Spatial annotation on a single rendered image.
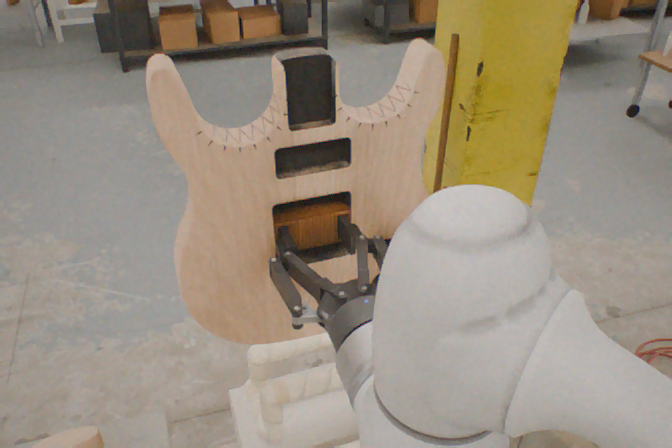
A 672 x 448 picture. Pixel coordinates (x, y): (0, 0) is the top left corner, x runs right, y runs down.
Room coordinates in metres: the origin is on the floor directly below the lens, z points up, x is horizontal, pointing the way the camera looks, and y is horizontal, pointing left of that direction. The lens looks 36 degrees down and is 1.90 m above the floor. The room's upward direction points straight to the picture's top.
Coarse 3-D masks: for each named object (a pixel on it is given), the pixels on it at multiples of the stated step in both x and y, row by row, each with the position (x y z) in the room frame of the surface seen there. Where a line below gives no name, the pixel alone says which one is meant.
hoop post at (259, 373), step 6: (252, 366) 0.62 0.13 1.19; (258, 366) 0.62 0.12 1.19; (264, 366) 0.62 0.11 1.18; (252, 372) 0.62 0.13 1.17; (258, 372) 0.62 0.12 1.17; (264, 372) 0.62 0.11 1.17; (252, 378) 0.62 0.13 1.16; (258, 378) 0.62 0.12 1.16; (264, 378) 0.62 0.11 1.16; (252, 384) 0.62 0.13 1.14; (258, 384) 0.62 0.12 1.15; (264, 384) 0.62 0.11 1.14
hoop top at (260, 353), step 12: (312, 336) 0.66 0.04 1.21; (324, 336) 0.66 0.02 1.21; (252, 348) 0.63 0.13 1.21; (264, 348) 0.63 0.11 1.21; (276, 348) 0.63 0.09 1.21; (288, 348) 0.64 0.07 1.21; (300, 348) 0.64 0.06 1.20; (312, 348) 0.65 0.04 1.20; (252, 360) 0.62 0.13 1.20; (264, 360) 0.62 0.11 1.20; (276, 360) 0.63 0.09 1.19
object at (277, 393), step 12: (324, 372) 0.59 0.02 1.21; (336, 372) 0.59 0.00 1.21; (276, 384) 0.56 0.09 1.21; (288, 384) 0.56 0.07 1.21; (300, 384) 0.56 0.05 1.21; (312, 384) 0.57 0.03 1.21; (324, 384) 0.57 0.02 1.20; (336, 384) 0.57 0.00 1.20; (264, 396) 0.55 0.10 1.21; (276, 396) 0.55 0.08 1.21; (288, 396) 0.55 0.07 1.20; (300, 396) 0.55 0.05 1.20
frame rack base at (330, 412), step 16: (320, 368) 0.69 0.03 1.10; (240, 400) 0.62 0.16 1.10; (304, 400) 0.62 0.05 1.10; (320, 400) 0.62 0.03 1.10; (336, 400) 0.62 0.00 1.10; (240, 416) 0.59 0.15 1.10; (288, 416) 0.59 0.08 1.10; (304, 416) 0.59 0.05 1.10; (320, 416) 0.59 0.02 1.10; (336, 416) 0.59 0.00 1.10; (352, 416) 0.59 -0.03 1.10; (240, 432) 0.56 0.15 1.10; (288, 432) 0.56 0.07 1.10; (304, 432) 0.56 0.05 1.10; (320, 432) 0.56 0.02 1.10; (336, 432) 0.56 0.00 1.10; (352, 432) 0.56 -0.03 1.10
